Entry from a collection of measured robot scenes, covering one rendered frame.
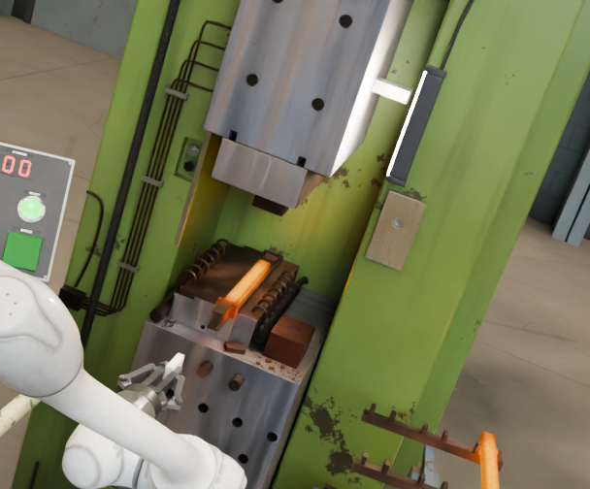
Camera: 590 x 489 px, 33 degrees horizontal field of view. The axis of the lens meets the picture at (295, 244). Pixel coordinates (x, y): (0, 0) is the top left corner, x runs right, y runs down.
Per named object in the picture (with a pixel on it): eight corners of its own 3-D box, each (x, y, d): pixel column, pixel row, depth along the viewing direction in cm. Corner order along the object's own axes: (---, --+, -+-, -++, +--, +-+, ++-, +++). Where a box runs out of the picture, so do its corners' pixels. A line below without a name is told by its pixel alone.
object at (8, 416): (-14, 457, 215) (-9, 437, 213) (-35, 447, 216) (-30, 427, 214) (76, 375, 256) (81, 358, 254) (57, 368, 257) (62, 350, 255)
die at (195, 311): (246, 349, 228) (258, 317, 225) (168, 316, 230) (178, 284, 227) (290, 291, 267) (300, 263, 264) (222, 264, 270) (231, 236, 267)
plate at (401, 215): (401, 272, 227) (427, 204, 221) (364, 257, 228) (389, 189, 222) (402, 269, 229) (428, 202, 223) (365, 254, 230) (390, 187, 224)
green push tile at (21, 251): (35, 271, 216) (43, 237, 218) (0, 263, 214) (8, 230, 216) (35, 271, 218) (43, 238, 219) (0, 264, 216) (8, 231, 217)
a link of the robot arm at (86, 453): (85, 441, 171) (155, 470, 170) (43, 486, 157) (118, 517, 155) (98, 388, 168) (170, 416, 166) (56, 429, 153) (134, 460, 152)
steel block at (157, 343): (242, 542, 236) (300, 384, 220) (97, 479, 240) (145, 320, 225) (297, 436, 288) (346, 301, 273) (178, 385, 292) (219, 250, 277)
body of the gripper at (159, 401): (106, 420, 176) (126, 398, 185) (149, 439, 175) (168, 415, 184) (116, 384, 174) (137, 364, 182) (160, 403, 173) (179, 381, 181)
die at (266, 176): (294, 210, 216) (308, 170, 213) (210, 177, 218) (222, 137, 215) (333, 170, 255) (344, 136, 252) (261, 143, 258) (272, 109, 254)
